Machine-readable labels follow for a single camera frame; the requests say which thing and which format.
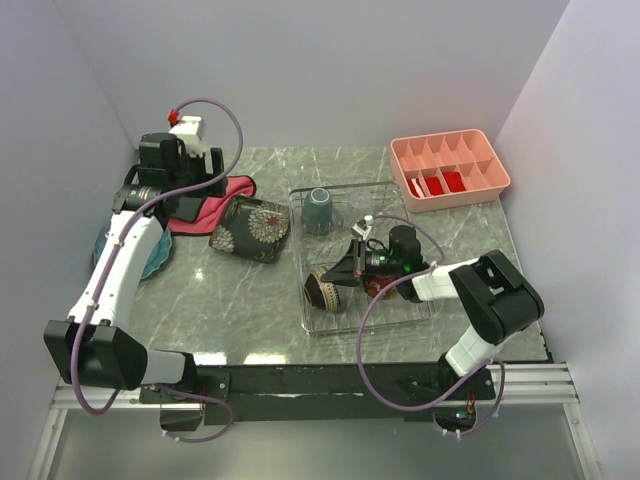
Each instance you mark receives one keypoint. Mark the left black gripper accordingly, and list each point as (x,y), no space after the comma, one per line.
(199,161)

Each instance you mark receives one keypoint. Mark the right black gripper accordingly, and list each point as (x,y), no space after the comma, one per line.
(343,273)

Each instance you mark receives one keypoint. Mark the black patterned ceramic bowl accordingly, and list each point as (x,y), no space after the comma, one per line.
(322,295)

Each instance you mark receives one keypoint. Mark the white brown ceramic bowl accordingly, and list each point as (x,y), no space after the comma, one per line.
(373,285)

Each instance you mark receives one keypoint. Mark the grey blue ceramic mug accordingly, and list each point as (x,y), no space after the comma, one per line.
(317,210)

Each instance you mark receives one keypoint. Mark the black floral square plate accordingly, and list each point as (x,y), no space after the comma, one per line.
(252,229)

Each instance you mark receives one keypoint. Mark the teal round plate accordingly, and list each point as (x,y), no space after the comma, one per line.
(160,254)

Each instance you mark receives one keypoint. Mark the clear faceted glass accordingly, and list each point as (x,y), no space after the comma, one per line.
(361,202)

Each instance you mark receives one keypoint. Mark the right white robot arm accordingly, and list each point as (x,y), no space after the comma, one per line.
(498,301)

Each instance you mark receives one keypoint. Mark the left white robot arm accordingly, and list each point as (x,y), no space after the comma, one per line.
(91,347)

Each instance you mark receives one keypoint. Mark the red black oven mitt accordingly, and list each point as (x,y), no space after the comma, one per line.
(200,216)

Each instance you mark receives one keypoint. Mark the red cloth left compartment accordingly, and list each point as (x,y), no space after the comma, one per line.
(415,188)

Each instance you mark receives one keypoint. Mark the red cloth compartment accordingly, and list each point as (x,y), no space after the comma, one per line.
(415,188)
(434,186)
(454,181)

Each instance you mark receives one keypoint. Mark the red cloth middle compartment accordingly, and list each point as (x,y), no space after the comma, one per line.
(434,186)

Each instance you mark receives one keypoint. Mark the pink divided organizer tray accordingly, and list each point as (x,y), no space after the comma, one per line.
(467,151)

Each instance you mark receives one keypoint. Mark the red cloth right compartment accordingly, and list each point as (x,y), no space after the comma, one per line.
(454,181)

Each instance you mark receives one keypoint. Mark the metal wire dish rack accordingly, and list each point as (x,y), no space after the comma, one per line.
(349,242)

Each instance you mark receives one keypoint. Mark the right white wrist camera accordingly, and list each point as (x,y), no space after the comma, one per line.
(361,229)

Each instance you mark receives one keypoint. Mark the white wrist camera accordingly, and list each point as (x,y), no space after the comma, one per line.
(361,229)
(190,129)

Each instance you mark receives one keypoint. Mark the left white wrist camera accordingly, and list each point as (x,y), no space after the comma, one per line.
(190,129)

